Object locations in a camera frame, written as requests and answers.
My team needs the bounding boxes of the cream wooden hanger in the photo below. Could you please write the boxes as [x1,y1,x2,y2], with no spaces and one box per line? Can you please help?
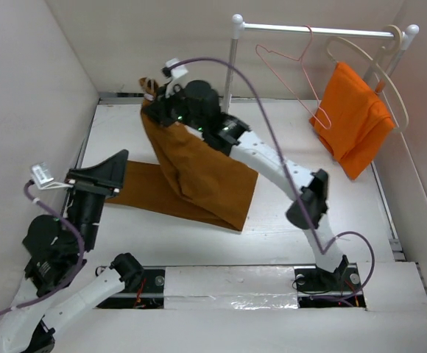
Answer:
[325,24,419,133]

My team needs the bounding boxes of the white clothes rack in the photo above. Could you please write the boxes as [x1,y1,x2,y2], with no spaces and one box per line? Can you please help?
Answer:
[220,13,420,111]

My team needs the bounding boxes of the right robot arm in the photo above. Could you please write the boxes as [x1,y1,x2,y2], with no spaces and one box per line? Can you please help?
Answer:
[144,80,348,290]

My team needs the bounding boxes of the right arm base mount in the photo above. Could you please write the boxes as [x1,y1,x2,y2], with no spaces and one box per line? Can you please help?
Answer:
[292,264,367,309]

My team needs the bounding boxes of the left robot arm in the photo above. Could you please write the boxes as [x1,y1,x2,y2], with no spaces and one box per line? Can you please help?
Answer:
[0,149,144,352]

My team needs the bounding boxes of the brown trousers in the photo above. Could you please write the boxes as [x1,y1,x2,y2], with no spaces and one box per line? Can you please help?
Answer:
[105,76,261,232]

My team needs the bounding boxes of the orange garment on hanger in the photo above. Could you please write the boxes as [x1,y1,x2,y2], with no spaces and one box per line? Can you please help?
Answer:
[309,62,395,180]

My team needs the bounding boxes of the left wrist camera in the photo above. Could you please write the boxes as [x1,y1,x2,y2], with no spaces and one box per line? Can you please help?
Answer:
[30,163,71,190]

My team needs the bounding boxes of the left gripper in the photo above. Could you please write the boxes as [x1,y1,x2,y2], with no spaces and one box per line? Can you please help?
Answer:
[67,148,132,249]

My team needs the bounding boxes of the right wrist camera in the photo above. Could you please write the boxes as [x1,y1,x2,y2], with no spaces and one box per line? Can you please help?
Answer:
[162,57,188,98]

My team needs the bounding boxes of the pink wire hanger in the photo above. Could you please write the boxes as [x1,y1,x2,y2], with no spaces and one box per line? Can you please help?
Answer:
[255,24,333,131]

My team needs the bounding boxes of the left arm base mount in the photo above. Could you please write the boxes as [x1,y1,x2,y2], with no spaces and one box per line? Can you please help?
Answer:
[96,267,166,310]

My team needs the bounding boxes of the silver tape strip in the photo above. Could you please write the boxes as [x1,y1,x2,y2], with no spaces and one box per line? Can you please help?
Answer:
[163,265,299,310]

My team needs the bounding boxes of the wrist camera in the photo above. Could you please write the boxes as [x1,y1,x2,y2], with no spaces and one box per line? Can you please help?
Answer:
[30,163,71,190]
[162,57,188,98]

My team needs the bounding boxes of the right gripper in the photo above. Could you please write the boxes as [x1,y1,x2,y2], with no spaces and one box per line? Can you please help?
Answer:
[141,83,205,135]

